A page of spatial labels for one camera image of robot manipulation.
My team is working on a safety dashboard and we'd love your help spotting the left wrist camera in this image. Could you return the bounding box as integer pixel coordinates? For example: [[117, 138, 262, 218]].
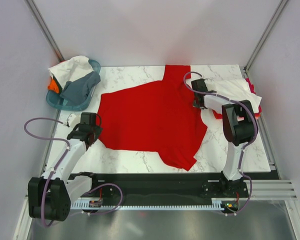
[[63, 113, 80, 129]]

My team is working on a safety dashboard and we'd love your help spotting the aluminium frame post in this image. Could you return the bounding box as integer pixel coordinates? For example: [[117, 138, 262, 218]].
[[24, 0, 65, 62], [240, 0, 290, 78]]

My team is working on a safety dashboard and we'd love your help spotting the teal plastic basket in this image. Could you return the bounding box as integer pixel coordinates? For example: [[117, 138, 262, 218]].
[[46, 55, 101, 111]]

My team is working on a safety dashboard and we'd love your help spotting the white slotted cable duct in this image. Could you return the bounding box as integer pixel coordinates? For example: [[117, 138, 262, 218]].
[[70, 198, 225, 211]]

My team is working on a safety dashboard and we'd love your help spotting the folded red t shirt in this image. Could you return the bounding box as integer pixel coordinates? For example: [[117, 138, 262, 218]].
[[212, 105, 262, 120]]

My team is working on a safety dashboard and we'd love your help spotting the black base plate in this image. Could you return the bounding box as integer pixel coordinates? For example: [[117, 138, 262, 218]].
[[42, 170, 250, 207]]

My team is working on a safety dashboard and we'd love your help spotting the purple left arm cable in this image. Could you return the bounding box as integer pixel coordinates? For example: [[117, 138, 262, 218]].
[[24, 117, 124, 228]]

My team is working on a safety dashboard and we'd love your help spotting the folded pink t shirt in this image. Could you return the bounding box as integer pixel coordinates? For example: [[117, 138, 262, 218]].
[[245, 78, 256, 94]]

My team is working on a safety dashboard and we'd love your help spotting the right aluminium frame post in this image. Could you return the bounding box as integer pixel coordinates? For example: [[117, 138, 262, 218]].
[[240, 0, 290, 78]]

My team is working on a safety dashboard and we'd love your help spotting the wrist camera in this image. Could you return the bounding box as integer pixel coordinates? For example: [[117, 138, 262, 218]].
[[63, 113, 80, 129], [204, 79, 217, 93]]

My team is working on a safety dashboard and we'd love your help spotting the crumpled white t shirt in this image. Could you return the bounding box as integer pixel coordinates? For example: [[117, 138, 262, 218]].
[[48, 55, 94, 88]]

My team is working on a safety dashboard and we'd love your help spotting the orange t shirt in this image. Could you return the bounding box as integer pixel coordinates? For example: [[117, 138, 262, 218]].
[[47, 77, 60, 94]]

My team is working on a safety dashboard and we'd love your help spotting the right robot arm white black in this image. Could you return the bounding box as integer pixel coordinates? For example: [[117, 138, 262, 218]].
[[190, 78, 259, 197]]

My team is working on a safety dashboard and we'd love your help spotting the red t shirt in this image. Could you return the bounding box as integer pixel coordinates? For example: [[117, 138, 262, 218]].
[[97, 65, 208, 171], [212, 105, 262, 120]]

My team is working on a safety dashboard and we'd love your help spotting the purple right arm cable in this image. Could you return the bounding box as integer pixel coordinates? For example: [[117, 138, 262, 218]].
[[183, 71, 260, 217]]

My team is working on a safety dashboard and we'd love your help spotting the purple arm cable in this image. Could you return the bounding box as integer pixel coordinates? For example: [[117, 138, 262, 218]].
[[24, 117, 124, 228], [183, 71, 260, 217]]

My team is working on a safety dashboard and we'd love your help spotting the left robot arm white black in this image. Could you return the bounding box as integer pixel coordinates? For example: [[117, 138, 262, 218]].
[[27, 112, 103, 228]]

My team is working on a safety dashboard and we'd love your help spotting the folded white t shirt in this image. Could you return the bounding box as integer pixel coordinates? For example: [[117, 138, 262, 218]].
[[213, 78, 262, 113]]

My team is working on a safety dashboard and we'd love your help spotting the grey blue t shirt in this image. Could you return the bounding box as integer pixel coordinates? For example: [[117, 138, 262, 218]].
[[60, 71, 101, 106]]

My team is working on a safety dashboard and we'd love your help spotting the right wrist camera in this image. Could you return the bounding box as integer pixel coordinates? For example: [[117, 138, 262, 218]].
[[204, 79, 217, 93]]

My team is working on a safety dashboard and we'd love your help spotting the left aluminium frame post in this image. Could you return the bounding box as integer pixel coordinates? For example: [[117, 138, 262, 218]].
[[24, 0, 65, 62]]

